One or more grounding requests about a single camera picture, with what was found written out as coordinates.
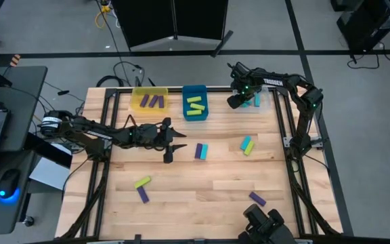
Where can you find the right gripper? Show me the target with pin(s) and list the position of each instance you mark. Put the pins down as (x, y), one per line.
(245, 83)

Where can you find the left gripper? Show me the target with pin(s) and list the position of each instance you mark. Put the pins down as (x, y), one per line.
(147, 135)

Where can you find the teal rectangular block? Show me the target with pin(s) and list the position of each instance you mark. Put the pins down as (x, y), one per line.
(257, 100)
(245, 142)
(204, 152)
(248, 103)

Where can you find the purple rectangular block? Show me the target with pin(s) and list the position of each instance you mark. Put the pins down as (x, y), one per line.
(257, 199)
(161, 101)
(144, 100)
(198, 150)
(143, 194)
(153, 101)

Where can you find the green rectangular block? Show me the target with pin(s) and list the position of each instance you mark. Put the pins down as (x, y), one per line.
(142, 182)
(197, 106)
(194, 112)
(249, 148)
(194, 99)

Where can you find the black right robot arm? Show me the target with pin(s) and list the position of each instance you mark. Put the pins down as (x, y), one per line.
(276, 82)

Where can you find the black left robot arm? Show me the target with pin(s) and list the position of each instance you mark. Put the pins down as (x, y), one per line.
(90, 130)

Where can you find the blue plastic bin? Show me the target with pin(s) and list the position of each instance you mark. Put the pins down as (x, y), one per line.
(195, 118)

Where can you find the clear plastic bin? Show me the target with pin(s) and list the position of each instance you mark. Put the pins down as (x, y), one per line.
(264, 108)

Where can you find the yellow translucent plastic bin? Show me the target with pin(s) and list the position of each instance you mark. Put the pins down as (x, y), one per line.
(137, 108)

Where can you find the black folding room divider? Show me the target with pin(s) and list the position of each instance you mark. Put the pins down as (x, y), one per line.
(147, 20)

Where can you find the black flat panel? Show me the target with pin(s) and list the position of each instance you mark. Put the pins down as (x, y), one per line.
(46, 149)

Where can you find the black equipment cart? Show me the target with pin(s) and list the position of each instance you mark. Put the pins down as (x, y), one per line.
(367, 23)

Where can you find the black desk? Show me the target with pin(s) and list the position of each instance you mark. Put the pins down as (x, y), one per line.
(22, 101)

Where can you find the black caster wheel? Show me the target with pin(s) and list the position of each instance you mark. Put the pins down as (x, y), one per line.
(29, 221)

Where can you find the black computer mouse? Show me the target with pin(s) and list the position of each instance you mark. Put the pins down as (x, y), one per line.
(9, 181)

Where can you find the orange striped tag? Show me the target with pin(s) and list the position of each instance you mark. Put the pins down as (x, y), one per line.
(15, 60)

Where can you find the silver mounting bracket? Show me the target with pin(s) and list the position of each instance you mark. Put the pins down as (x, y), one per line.
(288, 142)
(318, 145)

